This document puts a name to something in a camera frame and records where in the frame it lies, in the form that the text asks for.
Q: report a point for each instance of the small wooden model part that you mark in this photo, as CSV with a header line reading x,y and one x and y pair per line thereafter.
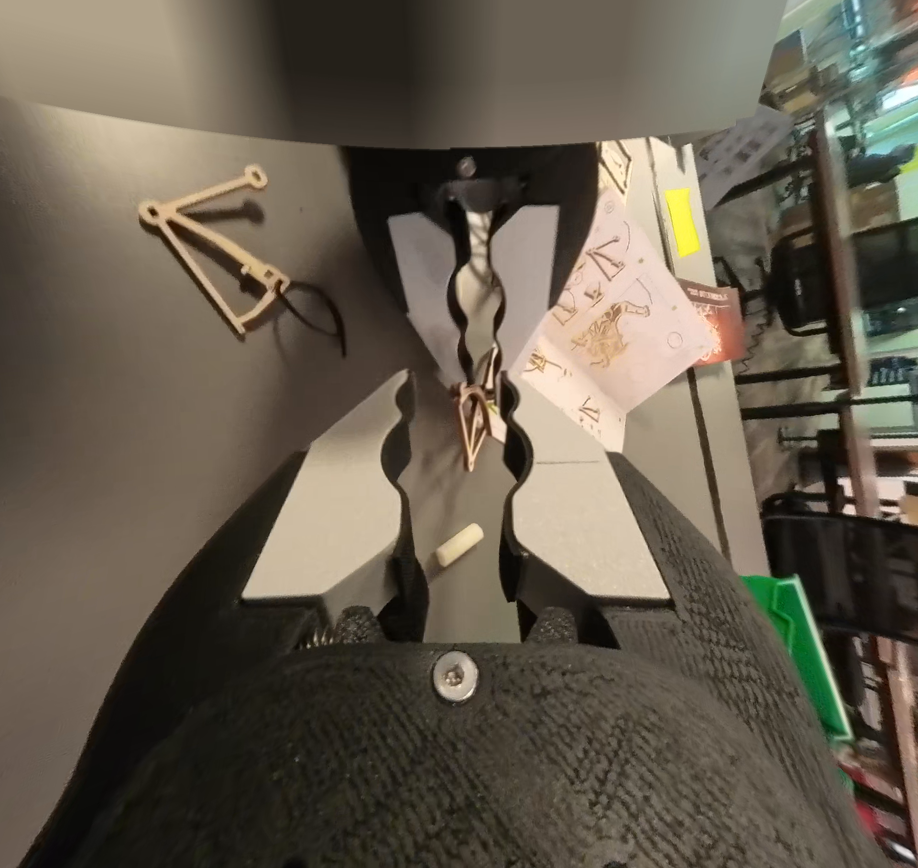
x,y
475,416

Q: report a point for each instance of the printed instruction sheet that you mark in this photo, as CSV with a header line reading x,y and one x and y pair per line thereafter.
x,y
624,330

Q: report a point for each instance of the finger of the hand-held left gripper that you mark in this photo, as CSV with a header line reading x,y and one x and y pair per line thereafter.
x,y
527,251
419,265

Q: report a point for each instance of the yellow sticky note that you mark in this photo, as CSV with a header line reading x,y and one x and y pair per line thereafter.
x,y
681,222

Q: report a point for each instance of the dark red printed card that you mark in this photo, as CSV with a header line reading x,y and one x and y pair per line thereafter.
x,y
717,323

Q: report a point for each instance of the green plastic bin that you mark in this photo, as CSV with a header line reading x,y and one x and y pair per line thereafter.
x,y
796,638

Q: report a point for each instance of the wooden cutout sheet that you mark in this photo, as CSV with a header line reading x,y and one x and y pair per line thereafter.
x,y
615,165

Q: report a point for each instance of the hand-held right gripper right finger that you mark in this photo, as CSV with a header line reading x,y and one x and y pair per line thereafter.
x,y
588,531

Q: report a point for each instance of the wooden triangular frame part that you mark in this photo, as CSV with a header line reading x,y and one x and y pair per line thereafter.
x,y
188,233

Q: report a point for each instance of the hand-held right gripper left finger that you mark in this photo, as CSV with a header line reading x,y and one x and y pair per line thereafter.
x,y
323,524

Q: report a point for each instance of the black office chair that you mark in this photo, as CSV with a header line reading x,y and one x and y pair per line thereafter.
x,y
839,280

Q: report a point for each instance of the black rubber band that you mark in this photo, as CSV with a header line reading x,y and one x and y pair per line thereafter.
x,y
326,308

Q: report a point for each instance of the white wax stick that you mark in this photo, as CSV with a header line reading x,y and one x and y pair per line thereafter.
x,y
459,545

